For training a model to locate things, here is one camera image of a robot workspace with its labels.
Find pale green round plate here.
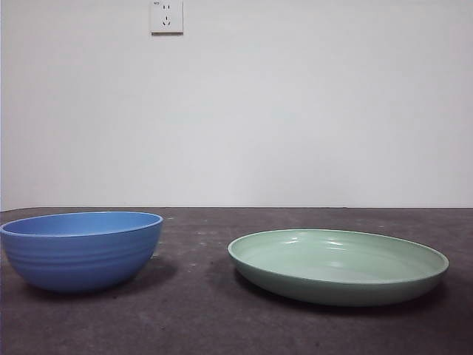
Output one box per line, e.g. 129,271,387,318
227,228,450,308

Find blue ribbed bowl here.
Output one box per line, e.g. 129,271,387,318
0,211,165,295

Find white wall socket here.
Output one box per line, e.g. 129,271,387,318
149,0,185,37

